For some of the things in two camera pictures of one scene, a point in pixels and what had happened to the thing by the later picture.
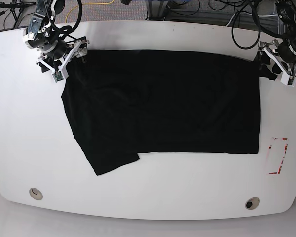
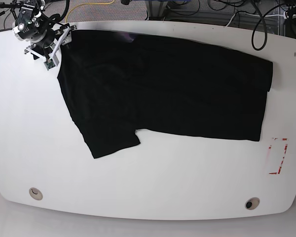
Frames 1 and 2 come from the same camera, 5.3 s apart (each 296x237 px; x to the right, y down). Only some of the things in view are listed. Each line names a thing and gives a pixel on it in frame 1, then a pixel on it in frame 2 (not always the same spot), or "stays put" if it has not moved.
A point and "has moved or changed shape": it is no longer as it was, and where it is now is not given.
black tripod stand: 16,6 stays put
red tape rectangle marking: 270,147 stays put
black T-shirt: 123,102 has moved or changed shape
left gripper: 79,51 → 49,45
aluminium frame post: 156,10 stays put
